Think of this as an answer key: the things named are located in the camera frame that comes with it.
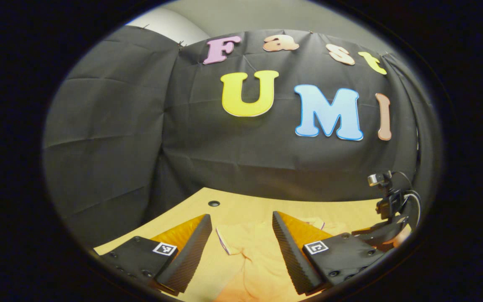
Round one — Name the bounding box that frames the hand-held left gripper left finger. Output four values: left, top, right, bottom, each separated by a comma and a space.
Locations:
99, 214, 213, 296

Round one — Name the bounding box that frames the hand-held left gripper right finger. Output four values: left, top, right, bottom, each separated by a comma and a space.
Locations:
272, 211, 387, 297

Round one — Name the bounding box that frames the orange T-shirt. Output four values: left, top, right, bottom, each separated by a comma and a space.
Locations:
214, 217, 351, 302

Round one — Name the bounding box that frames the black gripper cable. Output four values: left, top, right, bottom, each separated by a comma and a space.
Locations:
392, 169, 423, 229

